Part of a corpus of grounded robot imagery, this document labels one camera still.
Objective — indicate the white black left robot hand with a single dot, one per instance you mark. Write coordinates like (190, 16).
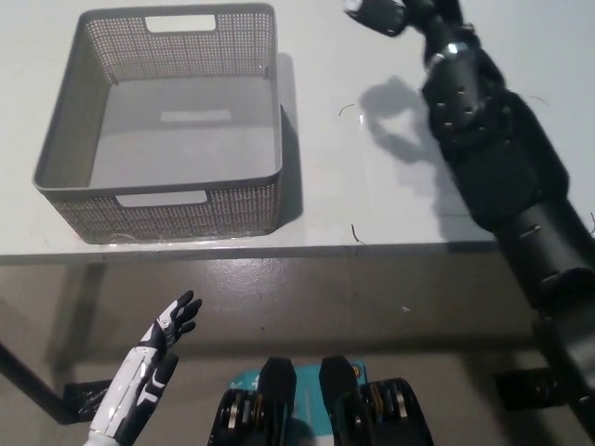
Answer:
(139, 371)

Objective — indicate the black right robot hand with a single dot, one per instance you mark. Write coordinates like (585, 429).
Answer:
(437, 23)

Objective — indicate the black table leg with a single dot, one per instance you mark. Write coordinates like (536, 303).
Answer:
(32, 385)

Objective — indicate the grey perforated plastic basket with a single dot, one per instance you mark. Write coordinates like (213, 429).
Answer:
(186, 218)

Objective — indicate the black robot torso teal top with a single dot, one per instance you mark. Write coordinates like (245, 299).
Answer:
(344, 409)

